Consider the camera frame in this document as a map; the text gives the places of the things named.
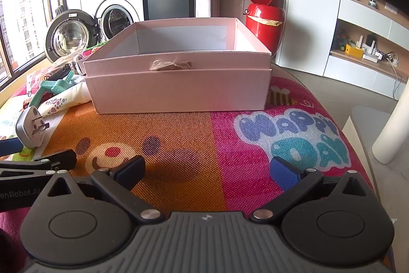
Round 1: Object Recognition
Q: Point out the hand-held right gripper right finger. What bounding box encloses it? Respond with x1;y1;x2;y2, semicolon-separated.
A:
249;156;371;224

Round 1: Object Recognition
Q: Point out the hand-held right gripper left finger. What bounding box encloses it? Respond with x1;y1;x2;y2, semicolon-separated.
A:
47;155;162;224

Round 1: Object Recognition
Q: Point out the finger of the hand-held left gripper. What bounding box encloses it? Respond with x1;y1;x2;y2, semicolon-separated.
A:
0;137;21;155
0;150;77;179

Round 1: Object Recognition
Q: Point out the white power plug adapter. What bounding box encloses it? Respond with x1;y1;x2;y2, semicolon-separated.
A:
15;105;52;147

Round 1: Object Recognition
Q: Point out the white tube with dotted print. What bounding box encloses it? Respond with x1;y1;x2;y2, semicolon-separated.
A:
32;83;92;118

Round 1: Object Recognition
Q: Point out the teal plastic clamp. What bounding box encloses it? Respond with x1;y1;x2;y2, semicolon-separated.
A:
30;71;77;107

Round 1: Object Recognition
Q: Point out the white toy box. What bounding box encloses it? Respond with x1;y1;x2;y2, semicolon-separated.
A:
82;18;273;114

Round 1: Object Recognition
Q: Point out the colourful printed play mat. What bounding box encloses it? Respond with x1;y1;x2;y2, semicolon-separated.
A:
0;46;379;273

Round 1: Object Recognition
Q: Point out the clear plastic bag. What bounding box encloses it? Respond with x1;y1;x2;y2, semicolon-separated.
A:
27;65;64;91

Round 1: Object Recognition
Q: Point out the black clip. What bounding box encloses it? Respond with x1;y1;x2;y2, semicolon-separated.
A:
53;63;72;77

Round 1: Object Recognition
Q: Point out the white low table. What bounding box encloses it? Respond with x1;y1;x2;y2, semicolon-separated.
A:
341;105;394;161

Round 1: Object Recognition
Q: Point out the jute twine bow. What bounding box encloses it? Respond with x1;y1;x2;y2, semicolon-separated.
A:
150;59;192;71

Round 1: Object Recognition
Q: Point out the white cylinder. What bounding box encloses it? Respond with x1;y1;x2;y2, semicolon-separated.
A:
372;81;409;165

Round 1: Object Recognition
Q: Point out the yellow toy block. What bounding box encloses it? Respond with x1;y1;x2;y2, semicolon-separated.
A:
345;44;365;58

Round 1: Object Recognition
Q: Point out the window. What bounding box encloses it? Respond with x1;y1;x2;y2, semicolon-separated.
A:
0;0;52;82

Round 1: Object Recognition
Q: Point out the green toy tractor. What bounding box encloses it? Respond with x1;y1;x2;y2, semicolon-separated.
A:
332;35;349;51

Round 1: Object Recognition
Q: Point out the white router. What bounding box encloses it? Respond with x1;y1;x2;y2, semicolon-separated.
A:
356;35;378;62

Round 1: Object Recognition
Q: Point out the white power strip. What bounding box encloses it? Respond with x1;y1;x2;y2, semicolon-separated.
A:
377;51;400;67

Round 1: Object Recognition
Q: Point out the silver front-load washing machine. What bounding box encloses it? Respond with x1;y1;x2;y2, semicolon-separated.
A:
45;0;147;64

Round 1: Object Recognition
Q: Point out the white tall cabinet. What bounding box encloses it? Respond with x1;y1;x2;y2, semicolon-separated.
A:
275;0;346;77

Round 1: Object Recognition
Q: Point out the white television cabinet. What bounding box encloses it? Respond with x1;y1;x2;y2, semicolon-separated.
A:
323;0;409;97

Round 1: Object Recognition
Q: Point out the white power cable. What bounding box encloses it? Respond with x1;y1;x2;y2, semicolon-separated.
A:
388;63;404;98

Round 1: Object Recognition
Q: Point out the red pedestal trash bin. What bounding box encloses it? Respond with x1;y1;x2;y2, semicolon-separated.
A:
244;0;285;53

